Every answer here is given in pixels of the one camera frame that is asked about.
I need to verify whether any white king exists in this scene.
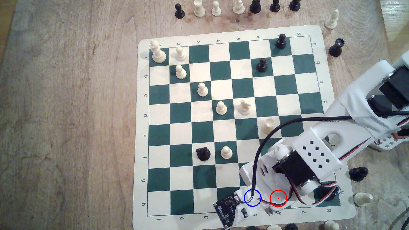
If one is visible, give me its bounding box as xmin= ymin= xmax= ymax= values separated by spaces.
xmin=150 ymin=39 xmax=167 ymax=64

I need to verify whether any red white black gripper wire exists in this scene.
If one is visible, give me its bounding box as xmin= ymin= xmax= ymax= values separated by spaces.
xmin=287 ymin=181 xmax=340 ymax=206

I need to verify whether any dark cable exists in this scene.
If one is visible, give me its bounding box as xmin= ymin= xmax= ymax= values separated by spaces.
xmin=388 ymin=208 xmax=409 ymax=230

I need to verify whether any black camera circuit board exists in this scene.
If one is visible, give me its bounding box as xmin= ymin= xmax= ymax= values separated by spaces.
xmin=213 ymin=195 xmax=241 ymax=229

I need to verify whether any white rook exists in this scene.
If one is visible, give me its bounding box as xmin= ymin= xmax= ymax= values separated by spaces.
xmin=261 ymin=118 xmax=275 ymax=135

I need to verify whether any red white black arm wire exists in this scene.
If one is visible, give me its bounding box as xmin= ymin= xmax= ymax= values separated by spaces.
xmin=339 ymin=118 xmax=409 ymax=160

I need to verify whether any white grid base plate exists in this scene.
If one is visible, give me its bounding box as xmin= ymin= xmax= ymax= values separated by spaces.
xmin=371 ymin=132 xmax=409 ymax=151

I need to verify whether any white plastic gripper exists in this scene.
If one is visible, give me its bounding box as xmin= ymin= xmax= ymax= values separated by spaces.
xmin=236 ymin=139 xmax=293 ymax=228

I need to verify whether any green white chess mat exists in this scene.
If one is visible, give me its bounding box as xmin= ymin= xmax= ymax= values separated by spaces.
xmin=132 ymin=25 xmax=357 ymax=230

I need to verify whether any white bishop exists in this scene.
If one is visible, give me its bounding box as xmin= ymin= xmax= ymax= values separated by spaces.
xmin=325 ymin=9 xmax=340 ymax=30

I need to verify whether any black camera cable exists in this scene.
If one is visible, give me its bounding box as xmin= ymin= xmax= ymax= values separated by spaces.
xmin=251 ymin=110 xmax=409 ymax=200

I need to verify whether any white knight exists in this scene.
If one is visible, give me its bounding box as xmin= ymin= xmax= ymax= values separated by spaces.
xmin=239 ymin=98 xmax=252 ymax=116

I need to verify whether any black knight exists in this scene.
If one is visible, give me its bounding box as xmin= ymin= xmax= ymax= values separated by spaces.
xmin=196 ymin=147 xmax=211 ymax=161

